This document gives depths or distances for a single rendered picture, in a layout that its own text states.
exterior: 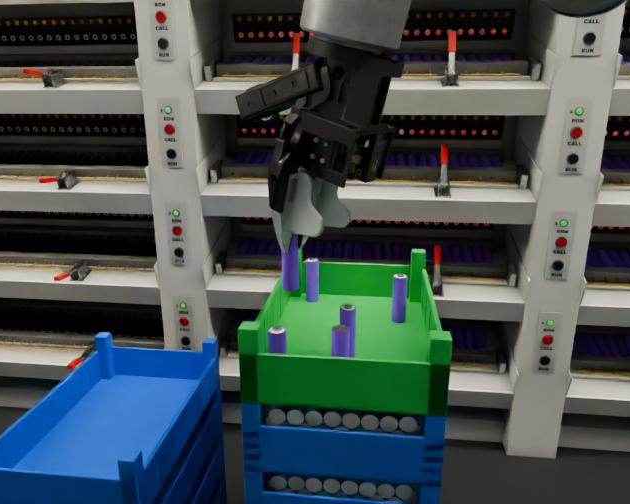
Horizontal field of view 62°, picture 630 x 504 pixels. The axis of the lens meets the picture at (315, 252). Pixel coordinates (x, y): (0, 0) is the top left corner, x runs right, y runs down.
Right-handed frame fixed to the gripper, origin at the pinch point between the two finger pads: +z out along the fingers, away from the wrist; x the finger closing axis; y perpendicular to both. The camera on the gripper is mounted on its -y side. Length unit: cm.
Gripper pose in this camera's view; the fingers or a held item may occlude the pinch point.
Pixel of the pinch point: (289, 235)
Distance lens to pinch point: 56.2
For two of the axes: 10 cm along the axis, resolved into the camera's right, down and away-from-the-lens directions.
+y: 7.7, 4.1, -4.8
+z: -2.0, 8.8, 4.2
